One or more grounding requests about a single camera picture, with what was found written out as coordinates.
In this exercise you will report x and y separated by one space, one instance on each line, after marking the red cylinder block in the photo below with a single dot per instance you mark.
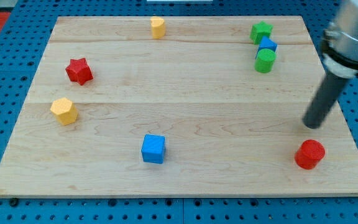
309 154

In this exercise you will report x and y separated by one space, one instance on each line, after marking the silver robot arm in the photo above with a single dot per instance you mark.
340 41

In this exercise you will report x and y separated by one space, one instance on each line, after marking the blue cube block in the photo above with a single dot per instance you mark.
153 149

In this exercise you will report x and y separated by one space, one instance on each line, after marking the wooden board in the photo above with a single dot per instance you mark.
230 131

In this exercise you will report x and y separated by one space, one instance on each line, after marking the yellow heart block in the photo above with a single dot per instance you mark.
158 28

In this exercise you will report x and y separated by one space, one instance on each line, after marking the green cylinder block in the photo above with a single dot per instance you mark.
265 60

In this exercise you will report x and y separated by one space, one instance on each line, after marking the red star block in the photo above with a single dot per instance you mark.
79 71

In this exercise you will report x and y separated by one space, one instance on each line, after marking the blue triangle block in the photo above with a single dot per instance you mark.
267 43

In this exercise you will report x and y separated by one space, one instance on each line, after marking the green star block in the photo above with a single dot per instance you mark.
260 30

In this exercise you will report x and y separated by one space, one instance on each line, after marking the yellow hexagon block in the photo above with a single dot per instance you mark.
64 111

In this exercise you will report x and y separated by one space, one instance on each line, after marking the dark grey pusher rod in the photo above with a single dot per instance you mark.
327 94

